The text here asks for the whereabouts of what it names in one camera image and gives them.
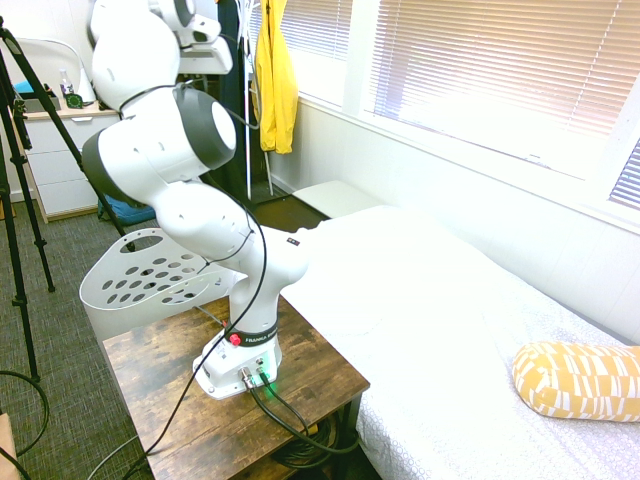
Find large window blind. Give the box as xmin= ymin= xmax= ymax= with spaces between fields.
xmin=363 ymin=0 xmax=640 ymax=140

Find narrow purple-tinted window blind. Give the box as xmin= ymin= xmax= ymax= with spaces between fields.
xmin=608 ymin=139 xmax=640 ymax=212

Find brown cardboard piece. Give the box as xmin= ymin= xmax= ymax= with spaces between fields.
xmin=0 ymin=409 xmax=19 ymax=472

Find white drawer dresser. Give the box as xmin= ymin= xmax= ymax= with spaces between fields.
xmin=19 ymin=103 xmax=121 ymax=225

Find grey floor cable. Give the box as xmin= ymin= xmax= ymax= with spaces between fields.
xmin=84 ymin=432 xmax=145 ymax=480

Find small window blind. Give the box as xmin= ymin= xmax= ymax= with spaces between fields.
xmin=278 ymin=0 xmax=354 ymax=62

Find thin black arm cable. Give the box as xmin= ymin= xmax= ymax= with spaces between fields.
xmin=117 ymin=82 xmax=269 ymax=480

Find black base power cables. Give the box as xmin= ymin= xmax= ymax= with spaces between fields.
xmin=241 ymin=367 xmax=362 ymax=456

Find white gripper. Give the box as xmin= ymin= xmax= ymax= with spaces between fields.
xmin=178 ymin=39 xmax=235 ymax=77

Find white perforated laundry basket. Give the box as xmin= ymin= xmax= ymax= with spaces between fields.
xmin=78 ymin=227 xmax=239 ymax=346

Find rustic wooden side table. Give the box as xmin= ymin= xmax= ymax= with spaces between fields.
xmin=102 ymin=292 xmax=372 ymax=480

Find black camera tripod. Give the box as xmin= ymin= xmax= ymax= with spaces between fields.
xmin=0 ymin=14 xmax=129 ymax=384

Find grey storage box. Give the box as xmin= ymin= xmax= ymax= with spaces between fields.
xmin=22 ymin=97 xmax=62 ymax=116

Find dark hanging garment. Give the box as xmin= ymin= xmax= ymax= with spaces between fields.
xmin=209 ymin=0 xmax=262 ymax=202

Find blue backpack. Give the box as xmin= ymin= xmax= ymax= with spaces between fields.
xmin=97 ymin=193 xmax=159 ymax=225

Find white curved desk lamp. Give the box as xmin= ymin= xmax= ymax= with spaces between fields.
xmin=14 ymin=38 xmax=97 ymax=107

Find yellow white patterned pillow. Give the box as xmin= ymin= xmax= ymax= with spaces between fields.
xmin=511 ymin=340 xmax=640 ymax=424

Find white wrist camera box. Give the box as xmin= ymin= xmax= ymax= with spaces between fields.
xmin=189 ymin=14 xmax=222 ymax=47

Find coiled black cable bundle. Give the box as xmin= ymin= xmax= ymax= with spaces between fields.
xmin=272 ymin=414 xmax=362 ymax=472

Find yellow jacket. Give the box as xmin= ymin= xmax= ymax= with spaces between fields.
xmin=251 ymin=0 xmax=300 ymax=155

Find black floor cable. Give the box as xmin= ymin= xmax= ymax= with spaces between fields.
xmin=0 ymin=369 xmax=51 ymax=480

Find white bed mattress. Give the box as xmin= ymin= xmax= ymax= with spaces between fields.
xmin=259 ymin=202 xmax=640 ymax=480

